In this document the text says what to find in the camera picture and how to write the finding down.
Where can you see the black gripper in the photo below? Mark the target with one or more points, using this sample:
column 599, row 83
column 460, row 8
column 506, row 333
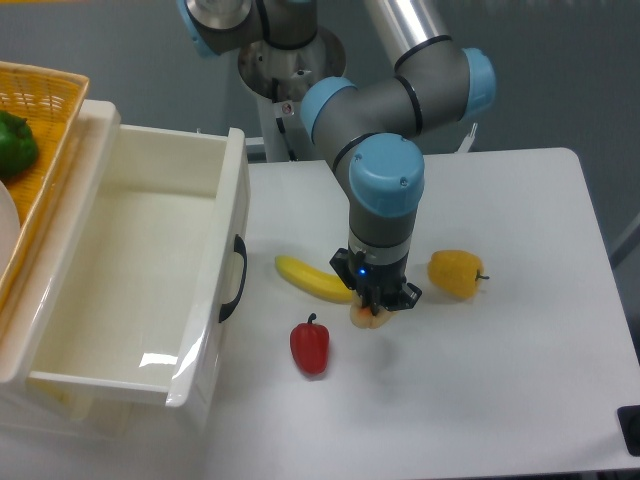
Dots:
column 378, row 285

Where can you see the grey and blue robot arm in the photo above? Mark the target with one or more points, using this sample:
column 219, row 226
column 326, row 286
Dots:
column 365, row 135

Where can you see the open upper white drawer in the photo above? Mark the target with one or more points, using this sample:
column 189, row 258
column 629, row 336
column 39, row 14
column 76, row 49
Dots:
column 136, row 318

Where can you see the white drawer cabinet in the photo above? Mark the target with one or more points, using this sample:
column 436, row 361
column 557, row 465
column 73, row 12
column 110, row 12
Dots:
column 27, row 311

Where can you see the red bell pepper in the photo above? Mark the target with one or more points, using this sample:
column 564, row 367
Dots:
column 309, row 345

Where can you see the yellow banana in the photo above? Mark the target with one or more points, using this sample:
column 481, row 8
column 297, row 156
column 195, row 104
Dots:
column 325, row 286

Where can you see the yellow bell pepper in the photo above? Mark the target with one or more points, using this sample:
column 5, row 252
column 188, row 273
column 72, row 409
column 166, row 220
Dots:
column 456, row 272

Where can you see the black object at table edge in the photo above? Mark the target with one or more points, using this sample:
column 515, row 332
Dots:
column 629, row 420

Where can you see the white plate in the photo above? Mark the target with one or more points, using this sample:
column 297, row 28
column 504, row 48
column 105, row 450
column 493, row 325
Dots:
column 10, row 228

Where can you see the yellow woven basket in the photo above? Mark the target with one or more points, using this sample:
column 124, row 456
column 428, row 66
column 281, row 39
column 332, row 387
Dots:
column 39, row 107

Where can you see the green bell pepper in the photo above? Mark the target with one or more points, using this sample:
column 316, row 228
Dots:
column 19, row 150

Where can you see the black drawer handle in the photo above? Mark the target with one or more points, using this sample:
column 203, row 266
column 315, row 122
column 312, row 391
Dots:
column 238, row 274

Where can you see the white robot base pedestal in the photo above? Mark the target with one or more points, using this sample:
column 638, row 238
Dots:
column 279, row 80

